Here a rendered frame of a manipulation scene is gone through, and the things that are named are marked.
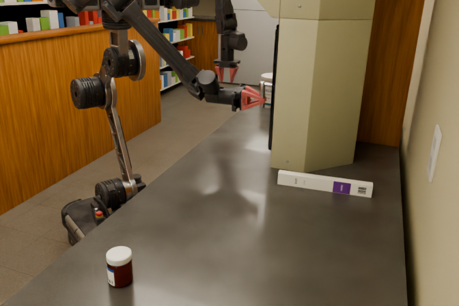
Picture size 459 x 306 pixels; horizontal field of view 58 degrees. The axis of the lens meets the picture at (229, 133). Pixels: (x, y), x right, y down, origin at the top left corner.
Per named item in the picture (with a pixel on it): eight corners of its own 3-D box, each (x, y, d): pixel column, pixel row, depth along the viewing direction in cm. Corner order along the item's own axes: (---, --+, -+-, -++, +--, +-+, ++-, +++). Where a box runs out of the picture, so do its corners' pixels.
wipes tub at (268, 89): (288, 103, 209) (290, 74, 204) (282, 110, 197) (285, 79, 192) (263, 100, 213) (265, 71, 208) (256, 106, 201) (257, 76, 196)
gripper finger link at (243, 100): (269, 86, 136) (242, 83, 140) (262, 93, 130) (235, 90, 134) (268, 105, 139) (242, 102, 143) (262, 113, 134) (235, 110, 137)
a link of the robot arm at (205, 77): (205, 77, 148) (189, 93, 145) (196, 56, 138) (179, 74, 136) (230, 91, 142) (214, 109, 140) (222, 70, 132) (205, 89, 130)
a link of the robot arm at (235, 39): (231, 16, 175) (215, 20, 170) (249, 18, 166) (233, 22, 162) (233, 45, 180) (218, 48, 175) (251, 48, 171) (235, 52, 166)
